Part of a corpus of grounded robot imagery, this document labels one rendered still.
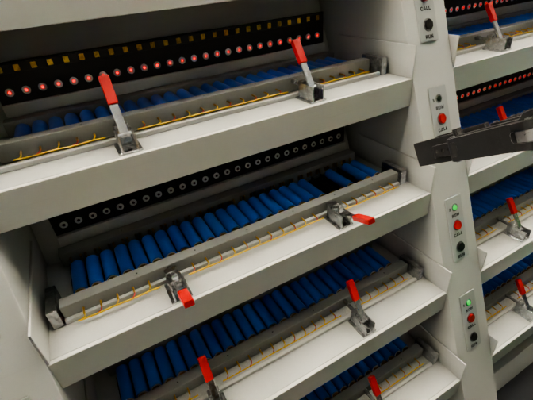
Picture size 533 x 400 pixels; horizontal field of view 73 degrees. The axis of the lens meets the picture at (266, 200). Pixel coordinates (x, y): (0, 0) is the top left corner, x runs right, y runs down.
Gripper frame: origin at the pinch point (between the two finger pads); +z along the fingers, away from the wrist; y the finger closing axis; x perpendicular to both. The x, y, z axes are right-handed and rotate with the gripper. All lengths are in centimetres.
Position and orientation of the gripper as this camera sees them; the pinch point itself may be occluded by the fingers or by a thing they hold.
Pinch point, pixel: (450, 145)
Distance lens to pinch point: 48.8
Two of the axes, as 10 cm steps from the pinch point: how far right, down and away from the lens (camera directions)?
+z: -3.3, 0.5, 9.4
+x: 3.1, 9.5, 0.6
